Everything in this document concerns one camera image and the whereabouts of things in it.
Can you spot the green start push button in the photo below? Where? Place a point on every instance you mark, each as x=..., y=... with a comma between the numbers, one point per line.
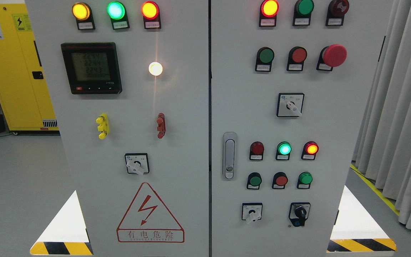
x=254, y=181

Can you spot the red stop push button lower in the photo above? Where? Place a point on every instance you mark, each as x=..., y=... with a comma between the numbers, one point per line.
x=279, y=180

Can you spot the green push button upper row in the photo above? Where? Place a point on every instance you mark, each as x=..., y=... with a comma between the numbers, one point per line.
x=264, y=58

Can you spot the green push button lower right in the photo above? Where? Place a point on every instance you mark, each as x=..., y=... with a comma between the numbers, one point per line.
x=304, y=180

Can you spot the red push button upper row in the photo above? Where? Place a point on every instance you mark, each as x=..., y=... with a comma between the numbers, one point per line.
x=296, y=59

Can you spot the red mushroom emergency stop button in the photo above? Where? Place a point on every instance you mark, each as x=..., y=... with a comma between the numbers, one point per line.
x=331, y=56

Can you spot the grey electrical control cabinet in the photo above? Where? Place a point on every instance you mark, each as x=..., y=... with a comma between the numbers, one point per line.
x=209, y=87

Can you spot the red terminal connector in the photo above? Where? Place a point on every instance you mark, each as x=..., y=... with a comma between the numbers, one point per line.
x=161, y=128

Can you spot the red indicator lamp lower left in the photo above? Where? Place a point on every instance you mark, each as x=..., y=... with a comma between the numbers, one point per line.
x=256, y=152

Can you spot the red indicator lamp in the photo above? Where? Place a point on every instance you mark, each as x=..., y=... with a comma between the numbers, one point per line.
x=256, y=152
x=310, y=150
x=151, y=15

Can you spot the white lit indicator lamp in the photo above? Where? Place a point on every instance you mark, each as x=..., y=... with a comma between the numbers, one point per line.
x=155, y=68

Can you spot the green indicator lamp lower middle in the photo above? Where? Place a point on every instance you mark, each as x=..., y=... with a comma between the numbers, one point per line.
x=283, y=151

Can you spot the green indicator lamp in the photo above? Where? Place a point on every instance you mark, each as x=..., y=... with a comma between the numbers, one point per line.
x=283, y=151
x=118, y=15

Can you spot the yellow terminal connector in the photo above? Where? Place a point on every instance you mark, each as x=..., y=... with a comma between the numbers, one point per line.
x=103, y=126

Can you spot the red indicator lamp lower right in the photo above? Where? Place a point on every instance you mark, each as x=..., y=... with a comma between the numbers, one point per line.
x=310, y=150

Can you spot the red high voltage warning sticker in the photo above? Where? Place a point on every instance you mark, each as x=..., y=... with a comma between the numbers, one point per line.
x=148, y=219

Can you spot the black digital power meter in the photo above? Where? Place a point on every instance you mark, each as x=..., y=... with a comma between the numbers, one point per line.
x=92, y=67

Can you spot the red indicator lamp top left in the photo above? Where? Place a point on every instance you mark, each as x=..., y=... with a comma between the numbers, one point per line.
x=151, y=15

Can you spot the red lit lamp top right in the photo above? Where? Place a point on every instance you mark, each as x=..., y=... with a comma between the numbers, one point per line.
x=268, y=13

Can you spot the green indicator lamp top left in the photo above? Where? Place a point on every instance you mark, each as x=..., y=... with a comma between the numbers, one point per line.
x=118, y=15

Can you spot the green lamp top right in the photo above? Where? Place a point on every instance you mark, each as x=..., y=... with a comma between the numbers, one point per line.
x=302, y=12

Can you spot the yellow indicator lamp top left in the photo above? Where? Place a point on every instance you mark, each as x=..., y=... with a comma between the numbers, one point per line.
x=83, y=15

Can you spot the dark red buzzer top right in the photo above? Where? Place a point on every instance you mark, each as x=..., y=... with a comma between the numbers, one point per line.
x=336, y=12

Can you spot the left yellow black hazard tape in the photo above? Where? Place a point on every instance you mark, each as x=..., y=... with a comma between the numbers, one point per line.
x=61, y=248

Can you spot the yellow black hazard tape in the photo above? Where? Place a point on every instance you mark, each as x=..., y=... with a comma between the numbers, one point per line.
x=362, y=245
x=61, y=248

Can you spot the grey pleated curtain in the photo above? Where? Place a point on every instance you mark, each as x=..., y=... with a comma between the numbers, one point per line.
x=383, y=149

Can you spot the right yellow black hazard tape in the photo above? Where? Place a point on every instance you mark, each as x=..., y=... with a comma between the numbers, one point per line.
x=362, y=245

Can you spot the yellow safety storage cabinet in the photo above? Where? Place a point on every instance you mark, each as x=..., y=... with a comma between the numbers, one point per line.
x=24, y=97

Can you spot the silver door handle lock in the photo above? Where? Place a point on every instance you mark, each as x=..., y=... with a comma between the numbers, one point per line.
x=228, y=154

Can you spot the left door rotary selector switch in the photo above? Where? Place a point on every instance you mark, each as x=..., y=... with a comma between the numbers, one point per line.
x=137, y=163

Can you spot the upper right rotary selector switch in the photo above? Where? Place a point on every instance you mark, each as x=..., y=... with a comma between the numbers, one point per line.
x=290, y=105

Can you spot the lower white rotary selector switch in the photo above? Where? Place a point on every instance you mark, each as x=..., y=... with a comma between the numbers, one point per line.
x=251, y=212

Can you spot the black key selector switch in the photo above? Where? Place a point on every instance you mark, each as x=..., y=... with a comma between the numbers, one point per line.
x=299, y=213

